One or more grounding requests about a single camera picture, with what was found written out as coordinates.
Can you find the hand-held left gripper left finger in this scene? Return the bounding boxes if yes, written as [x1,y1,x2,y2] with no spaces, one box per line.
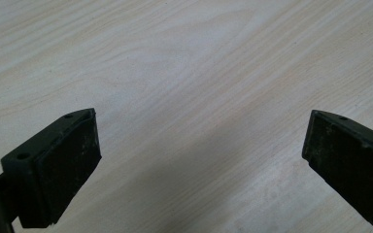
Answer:
[0,108,103,229]

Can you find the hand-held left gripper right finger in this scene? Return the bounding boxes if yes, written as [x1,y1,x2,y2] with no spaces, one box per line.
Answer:
[301,109,373,231]

